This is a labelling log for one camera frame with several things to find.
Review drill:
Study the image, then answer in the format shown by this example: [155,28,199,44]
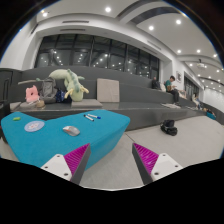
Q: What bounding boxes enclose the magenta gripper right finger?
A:
[132,143,182,185]

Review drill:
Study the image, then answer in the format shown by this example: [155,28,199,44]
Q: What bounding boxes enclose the seated person green shirt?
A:
[165,75,180,105]

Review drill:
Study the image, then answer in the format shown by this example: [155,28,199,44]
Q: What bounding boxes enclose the flat grey seat cushion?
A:
[71,99,103,108]

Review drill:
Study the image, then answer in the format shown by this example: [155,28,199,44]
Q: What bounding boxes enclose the seated person dark clothes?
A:
[152,77,161,90]

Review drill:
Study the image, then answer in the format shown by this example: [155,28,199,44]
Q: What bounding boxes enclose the grey backpack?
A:
[39,77,57,104]

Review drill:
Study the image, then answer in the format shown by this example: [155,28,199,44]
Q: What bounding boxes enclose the round white sticker pad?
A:
[24,120,45,132]

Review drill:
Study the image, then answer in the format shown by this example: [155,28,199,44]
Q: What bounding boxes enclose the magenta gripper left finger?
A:
[42,144,91,185]

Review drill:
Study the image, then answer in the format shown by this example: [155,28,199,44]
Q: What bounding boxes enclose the small green eraser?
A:
[13,117,21,121]

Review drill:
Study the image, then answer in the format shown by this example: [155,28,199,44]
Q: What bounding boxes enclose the grey square cushion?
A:
[97,78,120,102]

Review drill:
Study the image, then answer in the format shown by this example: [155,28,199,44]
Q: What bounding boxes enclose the blue marker pen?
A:
[87,114,101,119]

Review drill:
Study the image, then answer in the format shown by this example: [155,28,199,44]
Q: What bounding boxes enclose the pink plush toy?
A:
[25,85,39,103]

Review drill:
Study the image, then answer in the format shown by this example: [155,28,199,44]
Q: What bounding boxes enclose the black bag on floor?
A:
[160,120,178,136]

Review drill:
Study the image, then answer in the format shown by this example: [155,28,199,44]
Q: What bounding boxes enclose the black marker pen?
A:
[84,114,94,122]

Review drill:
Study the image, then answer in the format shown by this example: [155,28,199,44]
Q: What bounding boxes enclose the green dinosaur plush toy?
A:
[50,69,89,102]

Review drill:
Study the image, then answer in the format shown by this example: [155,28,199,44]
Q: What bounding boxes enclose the teal foam table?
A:
[1,110,130,168]

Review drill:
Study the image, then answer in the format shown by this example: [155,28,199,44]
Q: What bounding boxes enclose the grey computer mouse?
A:
[63,126,80,136]

